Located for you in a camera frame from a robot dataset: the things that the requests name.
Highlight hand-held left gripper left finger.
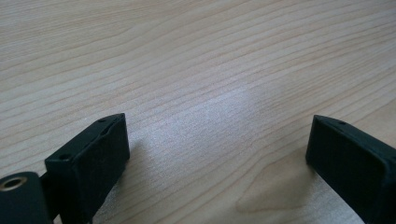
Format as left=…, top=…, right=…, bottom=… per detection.
left=44, top=112, right=131, bottom=224

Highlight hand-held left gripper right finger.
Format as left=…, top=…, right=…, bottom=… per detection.
left=304, top=114, right=396, bottom=224

